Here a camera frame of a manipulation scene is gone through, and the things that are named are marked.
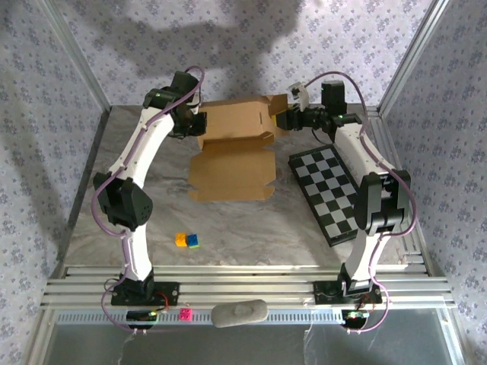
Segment black left controller board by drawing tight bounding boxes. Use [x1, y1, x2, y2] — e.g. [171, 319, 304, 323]
[126, 310, 158, 330]

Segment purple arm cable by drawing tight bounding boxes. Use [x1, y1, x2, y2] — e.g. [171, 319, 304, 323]
[93, 65, 208, 336]
[304, 71, 416, 336]

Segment grey oval pad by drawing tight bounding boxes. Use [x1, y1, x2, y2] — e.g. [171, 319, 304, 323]
[211, 299, 269, 329]

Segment aluminium side rails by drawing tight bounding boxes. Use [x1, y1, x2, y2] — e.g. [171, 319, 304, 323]
[364, 105, 433, 277]

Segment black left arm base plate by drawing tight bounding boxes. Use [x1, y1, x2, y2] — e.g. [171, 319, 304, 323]
[110, 281, 180, 307]

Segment brown cardboard paper box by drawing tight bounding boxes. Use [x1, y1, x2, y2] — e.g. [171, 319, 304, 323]
[187, 94, 290, 202]

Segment grey slotted cable duct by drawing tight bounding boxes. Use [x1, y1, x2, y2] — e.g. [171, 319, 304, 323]
[55, 308, 347, 327]

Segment aluminium frame rails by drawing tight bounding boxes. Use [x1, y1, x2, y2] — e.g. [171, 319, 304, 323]
[40, 265, 457, 309]

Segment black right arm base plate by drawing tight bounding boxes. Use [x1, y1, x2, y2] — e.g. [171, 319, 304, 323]
[314, 280, 383, 305]

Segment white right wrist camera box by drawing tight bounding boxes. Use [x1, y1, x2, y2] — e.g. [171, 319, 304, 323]
[288, 82, 310, 112]

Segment black grey chessboard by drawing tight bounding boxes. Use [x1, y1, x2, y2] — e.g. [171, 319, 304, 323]
[288, 144, 366, 248]

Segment black right controller board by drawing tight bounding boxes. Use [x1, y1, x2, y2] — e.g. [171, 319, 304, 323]
[341, 309, 369, 330]

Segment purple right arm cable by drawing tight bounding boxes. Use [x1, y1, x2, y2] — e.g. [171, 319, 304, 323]
[304, 71, 416, 336]

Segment aluminium frame post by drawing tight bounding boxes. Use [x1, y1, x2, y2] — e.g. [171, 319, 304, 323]
[377, 0, 448, 115]
[37, 0, 114, 113]

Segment black controller board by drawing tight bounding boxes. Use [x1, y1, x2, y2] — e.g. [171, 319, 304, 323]
[126, 310, 158, 330]
[341, 309, 369, 330]

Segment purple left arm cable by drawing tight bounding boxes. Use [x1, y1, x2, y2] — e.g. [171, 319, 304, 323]
[93, 65, 208, 336]

